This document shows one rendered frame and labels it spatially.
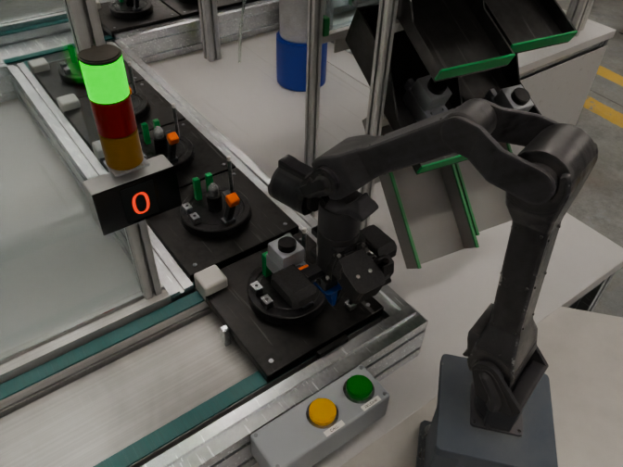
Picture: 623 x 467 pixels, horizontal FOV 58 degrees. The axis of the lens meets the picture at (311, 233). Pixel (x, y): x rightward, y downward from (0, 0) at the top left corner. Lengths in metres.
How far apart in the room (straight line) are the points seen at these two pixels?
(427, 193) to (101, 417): 0.67
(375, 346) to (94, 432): 0.45
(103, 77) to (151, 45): 1.27
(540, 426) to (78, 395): 0.68
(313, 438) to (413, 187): 0.48
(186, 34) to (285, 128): 0.58
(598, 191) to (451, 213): 2.14
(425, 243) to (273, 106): 0.82
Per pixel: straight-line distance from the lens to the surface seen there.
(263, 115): 1.67
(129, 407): 0.96
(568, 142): 0.54
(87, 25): 0.76
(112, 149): 0.78
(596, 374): 1.16
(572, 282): 1.30
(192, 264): 1.06
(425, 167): 0.90
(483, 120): 0.55
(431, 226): 1.06
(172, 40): 2.02
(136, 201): 0.83
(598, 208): 3.06
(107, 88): 0.74
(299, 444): 0.85
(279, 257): 0.90
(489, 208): 1.16
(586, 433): 1.08
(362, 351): 0.94
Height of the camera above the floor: 1.72
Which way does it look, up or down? 43 degrees down
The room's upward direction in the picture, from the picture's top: 2 degrees clockwise
